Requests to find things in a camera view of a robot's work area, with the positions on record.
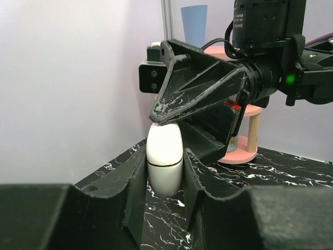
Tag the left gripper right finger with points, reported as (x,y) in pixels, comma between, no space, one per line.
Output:
(222,216)

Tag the pink three tier shelf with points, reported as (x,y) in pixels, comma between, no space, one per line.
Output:
(243,153)

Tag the blue patterned mug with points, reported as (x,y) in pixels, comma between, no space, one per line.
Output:
(233,144)

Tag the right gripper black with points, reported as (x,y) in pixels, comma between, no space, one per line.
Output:
(196,81)

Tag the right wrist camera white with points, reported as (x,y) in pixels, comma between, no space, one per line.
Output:
(152,70)

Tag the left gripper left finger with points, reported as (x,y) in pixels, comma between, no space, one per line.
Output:
(106,214)

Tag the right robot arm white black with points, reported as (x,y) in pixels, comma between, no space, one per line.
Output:
(266,53)

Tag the white earbud case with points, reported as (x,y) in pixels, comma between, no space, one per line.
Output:
(164,154)

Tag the black marble mat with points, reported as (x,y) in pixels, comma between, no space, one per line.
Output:
(165,225)

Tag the blue cup rear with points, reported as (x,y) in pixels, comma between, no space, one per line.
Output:
(194,20)

